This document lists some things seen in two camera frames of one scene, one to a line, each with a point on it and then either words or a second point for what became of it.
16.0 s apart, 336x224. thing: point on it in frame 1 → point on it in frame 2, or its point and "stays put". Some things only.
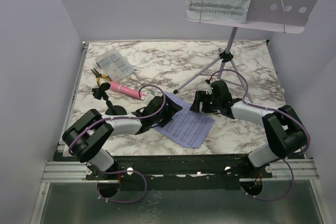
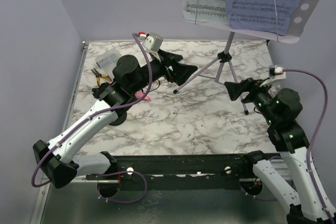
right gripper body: [202, 102] → [248, 89]
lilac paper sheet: [189, 127] → [265, 2]
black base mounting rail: [178, 172] stays put
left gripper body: [167, 114] → [169, 71]
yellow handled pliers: [98, 75] stays put
